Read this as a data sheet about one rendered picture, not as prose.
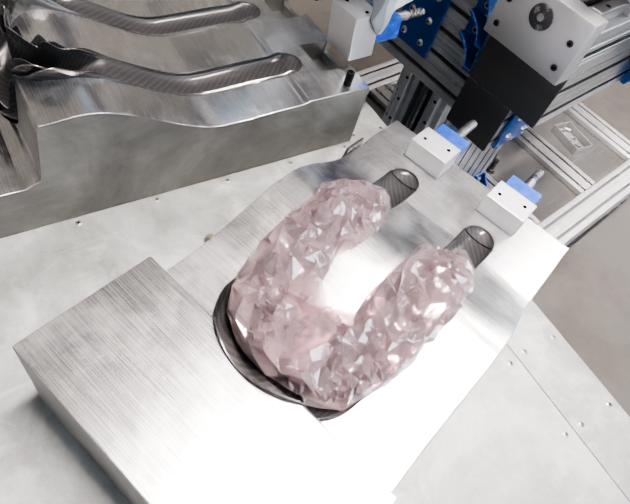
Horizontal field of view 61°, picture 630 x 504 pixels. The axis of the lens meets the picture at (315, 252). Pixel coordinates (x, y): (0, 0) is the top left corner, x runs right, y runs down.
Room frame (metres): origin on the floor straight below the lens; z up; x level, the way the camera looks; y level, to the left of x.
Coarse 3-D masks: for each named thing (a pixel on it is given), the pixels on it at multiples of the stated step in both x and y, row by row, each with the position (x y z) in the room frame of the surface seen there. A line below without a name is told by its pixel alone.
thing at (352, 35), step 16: (336, 0) 0.61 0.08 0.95; (352, 0) 0.62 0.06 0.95; (336, 16) 0.60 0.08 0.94; (352, 16) 0.59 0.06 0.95; (368, 16) 0.59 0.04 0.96; (400, 16) 0.64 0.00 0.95; (416, 16) 0.68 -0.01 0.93; (336, 32) 0.60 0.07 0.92; (352, 32) 0.58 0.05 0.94; (368, 32) 0.60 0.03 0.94; (384, 32) 0.62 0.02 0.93; (336, 48) 0.60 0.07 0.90; (352, 48) 0.58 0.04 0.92; (368, 48) 0.60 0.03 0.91
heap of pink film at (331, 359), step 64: (320, 192) 0.34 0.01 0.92; (384, 192) 0.40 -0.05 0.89; (256, 256) 0.27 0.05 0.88; (320, 256) 0.29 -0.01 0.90; (448, 256) 0.34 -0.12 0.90; (256, 320) 0.21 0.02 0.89; (320, 320) 0.23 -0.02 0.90; (384, 320) 0.25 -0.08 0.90; (448, 320) 0.27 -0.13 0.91; (320, 384) 0.18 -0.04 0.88; (384, 384) 0.20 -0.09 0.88
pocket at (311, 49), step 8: (304, 48) 0.60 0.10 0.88; (312, 48) 0.61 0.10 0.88; (320, 48) 0.62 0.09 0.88; (328, 48) 0.62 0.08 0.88; (312, 56) 0.61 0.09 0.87; (320, 56) 0.62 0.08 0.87; (328, 56) 0.61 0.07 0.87; (320, 64) 0.61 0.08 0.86; (328, 64) 0.61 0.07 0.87; (336, 64) 0.60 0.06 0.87
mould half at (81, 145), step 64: (128, 0) 0.56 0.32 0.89; (192, 0) 0.61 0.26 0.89; (256, 0) 0.65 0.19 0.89; (192, 64) 0.49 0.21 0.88; (0, 128) 0.32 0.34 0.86; (64, 128) 0.30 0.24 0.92; (128, 128) 0.34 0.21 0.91; (192, 128) 0.39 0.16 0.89; (256, 128) 0.45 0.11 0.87; (320, 128) 0.52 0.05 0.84; (0, 192) 0.26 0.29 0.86; (64, 192) 0.29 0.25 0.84; (128, 192) 0.34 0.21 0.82
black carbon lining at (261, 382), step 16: (384, 176) 0.46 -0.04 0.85; (400, 176) 0.48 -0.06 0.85; (400, 192) 0.45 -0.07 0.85; (464, 240) 0.42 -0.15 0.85; (480, 240) 0.42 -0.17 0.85; (480, 256) 0.40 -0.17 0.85; (224, 288) 0.23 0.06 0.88; (224, 304) 0.22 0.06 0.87; (224, 320) 0.21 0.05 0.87; (224, 336) 0.20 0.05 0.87; (224, 352) 0.16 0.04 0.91; (240, 352) 0.19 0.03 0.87; (240, 368) 0.18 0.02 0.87; (256, 368) 0.18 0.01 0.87; (256, 384) 0.15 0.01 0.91; (272, 384) 0.17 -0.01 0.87; (288, 400) 0.15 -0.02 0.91; (320, 416) 0.16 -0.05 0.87
